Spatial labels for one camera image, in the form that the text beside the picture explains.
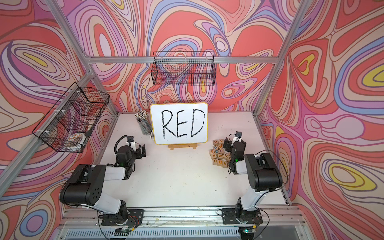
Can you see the black wire basket wall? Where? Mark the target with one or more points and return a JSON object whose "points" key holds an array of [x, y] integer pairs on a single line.
{"points": [[184, 68], [79, 110]]}

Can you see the cup of pencils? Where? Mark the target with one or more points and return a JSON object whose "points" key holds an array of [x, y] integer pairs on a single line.
{"points": [[142, 118]]}

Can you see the wooden whiteboard stand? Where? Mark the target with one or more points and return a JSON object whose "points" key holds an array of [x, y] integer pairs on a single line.
{"points": [[178, 146]]}

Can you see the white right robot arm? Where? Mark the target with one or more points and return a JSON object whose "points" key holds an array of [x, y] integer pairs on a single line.
{"points": [[263, 175]]}

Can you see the round item in basket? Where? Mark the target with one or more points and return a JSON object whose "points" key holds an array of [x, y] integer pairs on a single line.
{"points": [[75, 141]]}

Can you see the black wire basket left wall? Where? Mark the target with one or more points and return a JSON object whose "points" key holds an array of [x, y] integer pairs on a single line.
{"points": [[79, 110]]}

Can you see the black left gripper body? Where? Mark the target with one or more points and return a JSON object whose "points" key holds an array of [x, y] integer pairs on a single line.
{"points": [[134, 156]]}

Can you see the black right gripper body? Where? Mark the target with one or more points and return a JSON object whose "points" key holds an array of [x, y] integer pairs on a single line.
{"points": [[228, 143]]}

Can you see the whiteboard with RED text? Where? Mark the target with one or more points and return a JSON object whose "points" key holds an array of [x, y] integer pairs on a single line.
{"points": [[183, 123]]}

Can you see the black wire basket back wall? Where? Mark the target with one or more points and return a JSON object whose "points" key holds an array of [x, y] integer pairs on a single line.
{"points": [[184, 68]]}

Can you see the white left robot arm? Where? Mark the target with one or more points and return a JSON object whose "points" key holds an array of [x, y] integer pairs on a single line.
{"points": [[84, 188]]}

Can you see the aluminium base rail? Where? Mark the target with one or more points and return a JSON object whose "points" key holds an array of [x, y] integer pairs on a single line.
{"points": [[189, 223]]}

